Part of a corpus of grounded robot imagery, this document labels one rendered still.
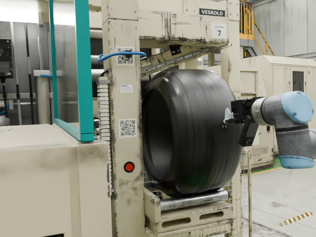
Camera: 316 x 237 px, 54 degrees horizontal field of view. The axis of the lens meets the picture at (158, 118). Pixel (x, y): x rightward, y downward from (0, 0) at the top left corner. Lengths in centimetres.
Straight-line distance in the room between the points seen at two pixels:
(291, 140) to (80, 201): 64
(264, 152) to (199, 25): 464
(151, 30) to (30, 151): 127
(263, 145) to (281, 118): 521
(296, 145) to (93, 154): 63
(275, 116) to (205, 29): 93
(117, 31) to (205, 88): 41
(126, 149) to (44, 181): 86
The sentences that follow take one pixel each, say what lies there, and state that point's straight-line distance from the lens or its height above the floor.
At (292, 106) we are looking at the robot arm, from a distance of 91.
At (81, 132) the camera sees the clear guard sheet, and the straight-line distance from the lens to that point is 44.
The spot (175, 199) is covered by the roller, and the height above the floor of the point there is 92.
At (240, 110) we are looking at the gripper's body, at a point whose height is 128.
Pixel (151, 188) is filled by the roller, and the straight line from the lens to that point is 157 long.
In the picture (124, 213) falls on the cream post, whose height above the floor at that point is 87.
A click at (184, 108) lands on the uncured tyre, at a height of 130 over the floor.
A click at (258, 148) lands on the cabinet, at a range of 605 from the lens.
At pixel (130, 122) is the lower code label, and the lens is 127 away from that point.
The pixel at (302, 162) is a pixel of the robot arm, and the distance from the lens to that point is 95.
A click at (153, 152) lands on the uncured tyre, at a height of 106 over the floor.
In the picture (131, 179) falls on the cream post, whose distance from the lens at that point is 131.
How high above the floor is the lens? 132
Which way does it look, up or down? 3 degrees down
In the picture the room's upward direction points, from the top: 2 degrees counter-clockwise
